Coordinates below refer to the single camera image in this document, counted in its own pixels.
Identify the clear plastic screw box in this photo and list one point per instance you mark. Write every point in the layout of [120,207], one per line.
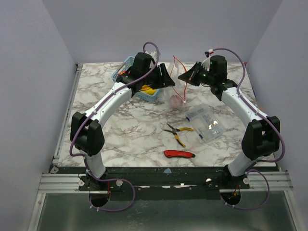
[205,123]

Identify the light blue plastic basket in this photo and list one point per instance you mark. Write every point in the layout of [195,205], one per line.
[123,67]

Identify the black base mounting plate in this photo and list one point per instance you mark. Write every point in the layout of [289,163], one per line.
[127,191]

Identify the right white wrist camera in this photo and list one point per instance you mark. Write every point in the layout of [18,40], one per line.
[208,56]

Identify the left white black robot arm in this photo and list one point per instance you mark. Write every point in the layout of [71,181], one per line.
[87,128]

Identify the yellow toy lemon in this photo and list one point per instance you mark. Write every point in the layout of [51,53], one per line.
[149,91]

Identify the red utility knife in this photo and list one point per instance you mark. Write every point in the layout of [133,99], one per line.
[178,154]

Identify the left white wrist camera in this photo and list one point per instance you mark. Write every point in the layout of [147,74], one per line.
[154,55]

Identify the purple toy onion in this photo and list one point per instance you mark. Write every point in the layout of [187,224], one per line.
[175,102]

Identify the clear orange-zip bag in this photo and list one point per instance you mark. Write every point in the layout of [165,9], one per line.
[175,69]

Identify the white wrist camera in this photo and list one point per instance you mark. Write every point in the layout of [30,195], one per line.
[154,55]
[208,56]

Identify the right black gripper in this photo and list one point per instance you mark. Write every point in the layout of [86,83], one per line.
[195,74]

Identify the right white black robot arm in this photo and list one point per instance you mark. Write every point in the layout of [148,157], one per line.
[260,138]

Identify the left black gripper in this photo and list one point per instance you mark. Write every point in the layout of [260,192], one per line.
[163,82]

